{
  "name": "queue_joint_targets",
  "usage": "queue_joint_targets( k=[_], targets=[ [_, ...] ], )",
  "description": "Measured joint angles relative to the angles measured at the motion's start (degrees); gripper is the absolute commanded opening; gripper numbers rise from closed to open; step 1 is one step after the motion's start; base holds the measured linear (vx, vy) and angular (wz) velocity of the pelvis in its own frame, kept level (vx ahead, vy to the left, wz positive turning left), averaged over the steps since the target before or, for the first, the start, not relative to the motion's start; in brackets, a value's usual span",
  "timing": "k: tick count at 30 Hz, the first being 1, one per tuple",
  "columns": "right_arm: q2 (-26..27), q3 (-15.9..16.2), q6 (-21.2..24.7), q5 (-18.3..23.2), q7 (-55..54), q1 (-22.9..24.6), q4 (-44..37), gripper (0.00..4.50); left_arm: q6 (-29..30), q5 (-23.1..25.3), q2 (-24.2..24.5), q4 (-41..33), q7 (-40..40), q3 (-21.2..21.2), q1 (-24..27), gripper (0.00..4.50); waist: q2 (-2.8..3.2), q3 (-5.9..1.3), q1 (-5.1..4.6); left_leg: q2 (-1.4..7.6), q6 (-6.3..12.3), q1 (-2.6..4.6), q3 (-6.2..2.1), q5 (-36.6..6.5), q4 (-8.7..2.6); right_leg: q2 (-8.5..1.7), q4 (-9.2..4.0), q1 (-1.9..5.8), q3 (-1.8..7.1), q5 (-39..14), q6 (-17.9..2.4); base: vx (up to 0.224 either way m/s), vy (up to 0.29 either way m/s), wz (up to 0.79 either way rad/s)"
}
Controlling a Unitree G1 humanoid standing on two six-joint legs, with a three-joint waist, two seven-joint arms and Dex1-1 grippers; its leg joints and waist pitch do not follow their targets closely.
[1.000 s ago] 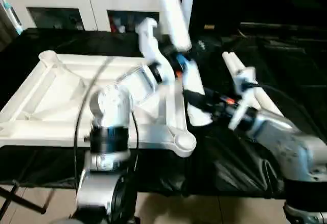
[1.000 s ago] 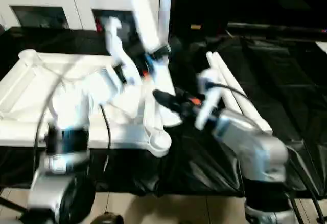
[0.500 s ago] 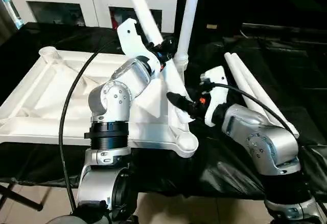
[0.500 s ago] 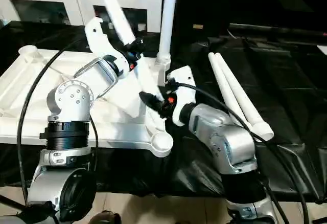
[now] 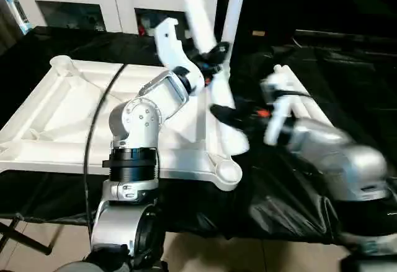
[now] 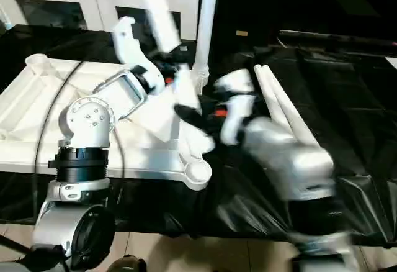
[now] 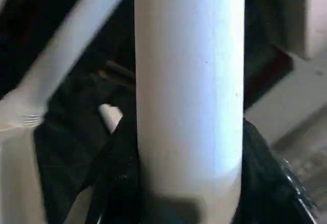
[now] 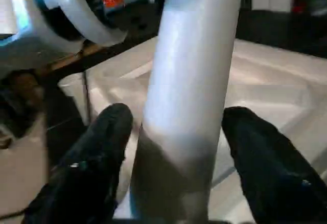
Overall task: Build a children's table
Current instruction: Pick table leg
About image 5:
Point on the white plastic table top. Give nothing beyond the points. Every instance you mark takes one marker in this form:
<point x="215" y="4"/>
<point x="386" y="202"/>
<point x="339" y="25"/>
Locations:
<point x="62" y="117"/>

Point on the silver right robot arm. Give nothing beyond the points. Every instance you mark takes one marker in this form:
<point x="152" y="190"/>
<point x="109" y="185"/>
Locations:
<point x="335" y="154"/>

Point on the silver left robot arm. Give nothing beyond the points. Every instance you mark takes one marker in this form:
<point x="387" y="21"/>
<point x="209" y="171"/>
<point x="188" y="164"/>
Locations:
<point x="136" y="135"/>

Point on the black work mat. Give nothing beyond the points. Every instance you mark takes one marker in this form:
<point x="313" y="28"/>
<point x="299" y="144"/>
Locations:
<point x="273" y="204"/>

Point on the black furniture with yellow label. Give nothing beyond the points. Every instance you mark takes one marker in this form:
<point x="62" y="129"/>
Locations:
<point x="322" y="2"/>

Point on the blue and white stick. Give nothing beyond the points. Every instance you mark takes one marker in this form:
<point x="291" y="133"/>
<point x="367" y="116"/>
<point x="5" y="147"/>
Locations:
<point x="13" y="5"/>

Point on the black metal stand leg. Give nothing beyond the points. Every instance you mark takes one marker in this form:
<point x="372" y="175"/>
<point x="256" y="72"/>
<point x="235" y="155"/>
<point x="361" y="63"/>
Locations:
<point x="22" y="238"/>

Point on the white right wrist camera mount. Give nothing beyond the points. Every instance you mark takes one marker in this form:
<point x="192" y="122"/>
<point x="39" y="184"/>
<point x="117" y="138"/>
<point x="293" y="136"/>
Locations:
<point x="278" y="98"/>

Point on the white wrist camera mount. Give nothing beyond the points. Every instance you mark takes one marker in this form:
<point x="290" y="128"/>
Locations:
<point x="169" y="42"/>
<point x="278" y="98"/>

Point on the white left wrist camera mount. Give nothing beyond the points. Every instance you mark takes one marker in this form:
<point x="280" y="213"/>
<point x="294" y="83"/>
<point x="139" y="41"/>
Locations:
<point x="169" y="42"/>

